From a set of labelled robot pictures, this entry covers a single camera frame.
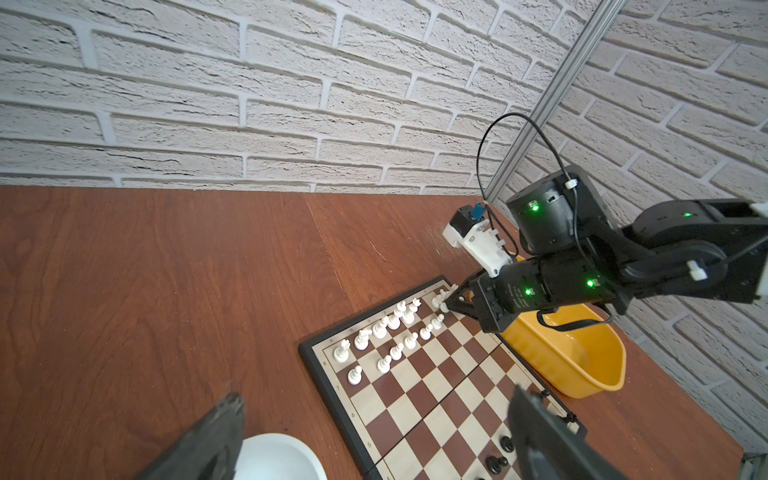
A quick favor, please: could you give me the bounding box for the white chess rook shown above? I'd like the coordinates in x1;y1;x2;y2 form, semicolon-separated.
333;339;350;364

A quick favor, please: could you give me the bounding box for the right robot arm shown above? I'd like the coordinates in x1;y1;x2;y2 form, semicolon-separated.
434;165;767;333

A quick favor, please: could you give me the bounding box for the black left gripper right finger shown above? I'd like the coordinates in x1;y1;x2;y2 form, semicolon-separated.
508;387;625;480

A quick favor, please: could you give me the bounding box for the folding chess board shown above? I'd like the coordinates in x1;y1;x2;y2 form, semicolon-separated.
299;277;587;479

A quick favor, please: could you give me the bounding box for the yellow plastic bin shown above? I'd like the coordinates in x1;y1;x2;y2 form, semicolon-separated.
502;304;627;399

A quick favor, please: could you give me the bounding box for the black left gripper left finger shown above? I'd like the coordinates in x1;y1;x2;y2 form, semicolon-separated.
135;393;245;479

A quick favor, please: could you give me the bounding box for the white plastic bin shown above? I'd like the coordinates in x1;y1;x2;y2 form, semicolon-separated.
234;433;327;480

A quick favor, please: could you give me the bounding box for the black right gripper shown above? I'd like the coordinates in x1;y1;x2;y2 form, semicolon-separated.
442;257;600;333

